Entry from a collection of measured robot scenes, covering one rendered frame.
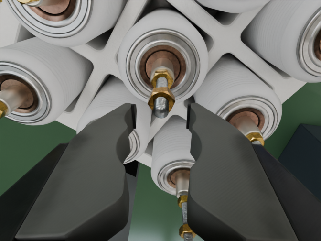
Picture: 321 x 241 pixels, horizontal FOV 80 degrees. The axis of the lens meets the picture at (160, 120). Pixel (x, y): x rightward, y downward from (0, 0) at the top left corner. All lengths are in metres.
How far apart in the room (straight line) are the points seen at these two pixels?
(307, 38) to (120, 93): 0.21
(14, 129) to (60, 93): 0.46
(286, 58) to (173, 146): 0.17
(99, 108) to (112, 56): 0.08
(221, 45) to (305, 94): 0.36
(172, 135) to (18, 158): 0.58
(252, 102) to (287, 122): 0.40
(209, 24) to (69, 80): 0.19
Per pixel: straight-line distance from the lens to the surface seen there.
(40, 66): 0.25
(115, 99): 0.26
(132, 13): 0.27
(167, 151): 0.28
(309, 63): 0.25
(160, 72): 0.17
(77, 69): 0.30
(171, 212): 0.84
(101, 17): 0.21
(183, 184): 0.28
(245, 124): 0.23
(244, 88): 0.23
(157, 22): 0.20
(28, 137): 0.70
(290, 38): 0.23
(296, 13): 0.24
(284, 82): 0.33
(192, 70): 0.20
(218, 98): 0.23
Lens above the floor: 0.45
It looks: 57 degrees down
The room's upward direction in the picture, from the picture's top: 177 degrees counter-clockwise
